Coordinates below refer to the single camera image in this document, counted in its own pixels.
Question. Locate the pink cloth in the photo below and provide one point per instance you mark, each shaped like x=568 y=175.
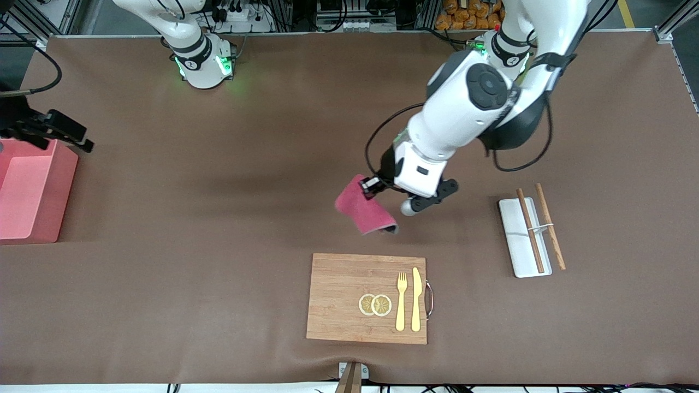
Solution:
x=360 y=213

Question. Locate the lemon slice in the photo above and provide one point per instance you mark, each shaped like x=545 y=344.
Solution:
x=365 y=304
x=383 y=305

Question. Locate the yellow fork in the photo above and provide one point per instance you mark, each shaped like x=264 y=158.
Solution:
x=401 y=311

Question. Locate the brown post with grey bracket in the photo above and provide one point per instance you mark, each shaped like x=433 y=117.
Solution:
x=352 y=376

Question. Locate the white rectangular rack tray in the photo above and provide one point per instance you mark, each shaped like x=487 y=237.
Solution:
x=519 y=240

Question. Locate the orange packets pile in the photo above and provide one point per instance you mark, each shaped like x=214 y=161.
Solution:
x=464 y=16

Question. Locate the yellow knife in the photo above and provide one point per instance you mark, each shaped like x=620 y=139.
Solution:
x=416 y=305

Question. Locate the pink plastic bin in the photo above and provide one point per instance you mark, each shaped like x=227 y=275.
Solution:
x=49 y=207

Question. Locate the aluminium frame profile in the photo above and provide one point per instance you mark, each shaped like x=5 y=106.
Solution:
x=49 y=19
x=674 y=22

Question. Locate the white power strip with plugs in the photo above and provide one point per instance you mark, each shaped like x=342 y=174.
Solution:
x=240 y=16

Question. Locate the grey electrical box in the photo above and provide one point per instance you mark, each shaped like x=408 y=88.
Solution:
x=360 y=24

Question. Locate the wooden rod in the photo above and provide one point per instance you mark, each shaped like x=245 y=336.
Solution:
x=531 y=232
x=551 y=229

